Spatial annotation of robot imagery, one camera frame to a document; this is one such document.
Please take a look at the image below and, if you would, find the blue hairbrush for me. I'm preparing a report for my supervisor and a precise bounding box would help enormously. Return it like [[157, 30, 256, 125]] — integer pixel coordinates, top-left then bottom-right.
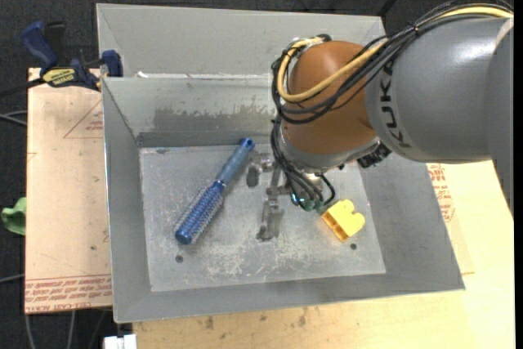
[[174, 137, 256, 245]]

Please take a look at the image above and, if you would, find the brown cardboard board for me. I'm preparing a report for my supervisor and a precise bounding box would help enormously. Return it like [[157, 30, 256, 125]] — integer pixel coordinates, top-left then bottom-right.
[[24, 67, 477, 315]]

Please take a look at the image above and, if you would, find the yellow toy block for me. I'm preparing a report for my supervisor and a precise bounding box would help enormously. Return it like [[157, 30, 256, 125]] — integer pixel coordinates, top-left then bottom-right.
[[321, 199, 367, 244]]

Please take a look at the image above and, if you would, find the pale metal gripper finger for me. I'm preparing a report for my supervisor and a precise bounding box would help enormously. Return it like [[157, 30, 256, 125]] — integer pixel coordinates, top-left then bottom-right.
[[246, 153, 274, 188], [256, 187, 286, 241]]

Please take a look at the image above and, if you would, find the grey metal bin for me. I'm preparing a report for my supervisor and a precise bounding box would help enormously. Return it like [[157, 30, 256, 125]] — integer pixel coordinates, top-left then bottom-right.
[[96, 2, 466, 324]]

